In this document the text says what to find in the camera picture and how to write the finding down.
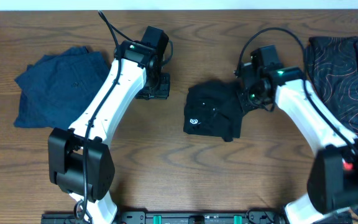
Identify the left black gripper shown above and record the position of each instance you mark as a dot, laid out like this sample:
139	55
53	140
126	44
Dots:
164	93

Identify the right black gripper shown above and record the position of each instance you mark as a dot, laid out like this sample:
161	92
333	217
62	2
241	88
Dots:
246	106

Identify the black Sydro t-shirt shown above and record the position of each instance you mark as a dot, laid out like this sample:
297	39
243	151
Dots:
213	109

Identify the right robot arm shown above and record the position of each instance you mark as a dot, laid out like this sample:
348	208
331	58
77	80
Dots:
332	185

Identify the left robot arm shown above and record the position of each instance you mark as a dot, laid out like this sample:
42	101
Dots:
79	159

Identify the black red patterned garment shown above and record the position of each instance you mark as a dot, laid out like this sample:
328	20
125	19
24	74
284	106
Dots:
332	65

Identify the folded navy blue shorts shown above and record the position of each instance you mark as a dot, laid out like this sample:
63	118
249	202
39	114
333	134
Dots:
57	89

